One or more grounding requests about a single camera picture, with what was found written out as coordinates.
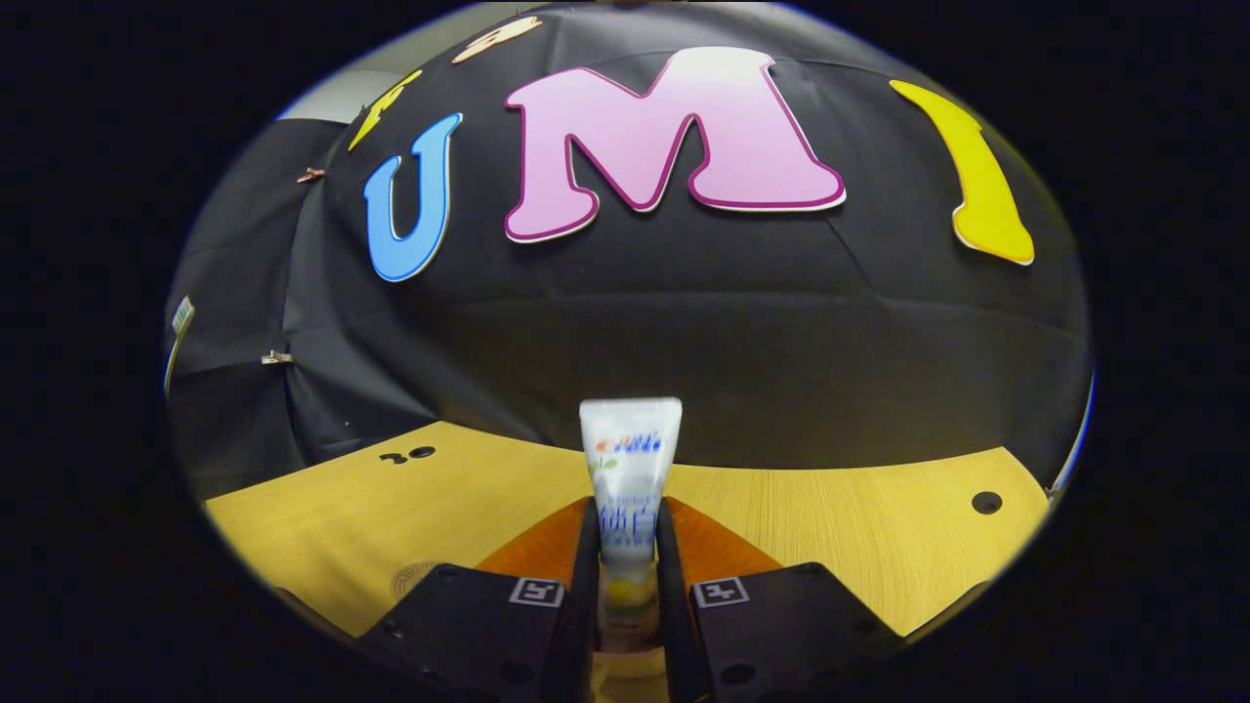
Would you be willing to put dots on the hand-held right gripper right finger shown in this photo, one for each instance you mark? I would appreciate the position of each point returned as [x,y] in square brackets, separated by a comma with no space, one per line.
[672,625]

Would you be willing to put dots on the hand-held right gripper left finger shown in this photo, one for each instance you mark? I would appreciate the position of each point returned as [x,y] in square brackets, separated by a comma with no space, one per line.
[584,625]

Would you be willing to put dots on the white toothpaste tube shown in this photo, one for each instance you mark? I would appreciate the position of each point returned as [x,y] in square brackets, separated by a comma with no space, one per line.
[630,469]

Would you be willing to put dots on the round cork coaster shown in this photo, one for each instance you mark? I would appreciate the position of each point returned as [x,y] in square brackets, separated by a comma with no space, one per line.
[410,581]

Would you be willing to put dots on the wooden desktop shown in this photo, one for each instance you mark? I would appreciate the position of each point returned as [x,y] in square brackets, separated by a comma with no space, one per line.
[859,547]

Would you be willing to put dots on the silver clip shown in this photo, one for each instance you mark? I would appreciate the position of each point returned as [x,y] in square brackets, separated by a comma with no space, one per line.
[276,358]

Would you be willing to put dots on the copper clip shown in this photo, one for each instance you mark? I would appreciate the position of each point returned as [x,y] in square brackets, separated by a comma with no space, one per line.
[311,175]

